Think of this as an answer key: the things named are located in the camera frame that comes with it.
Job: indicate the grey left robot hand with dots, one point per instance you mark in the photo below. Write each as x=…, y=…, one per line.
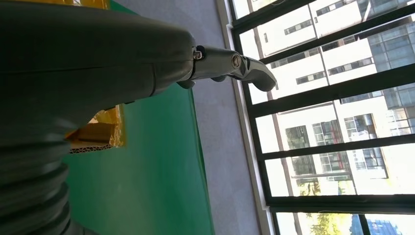
x=81, y=65

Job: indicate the green table mat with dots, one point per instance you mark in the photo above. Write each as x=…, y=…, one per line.
x=146, y=162

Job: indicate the black window frame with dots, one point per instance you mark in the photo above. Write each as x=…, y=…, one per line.
x=324, y=94

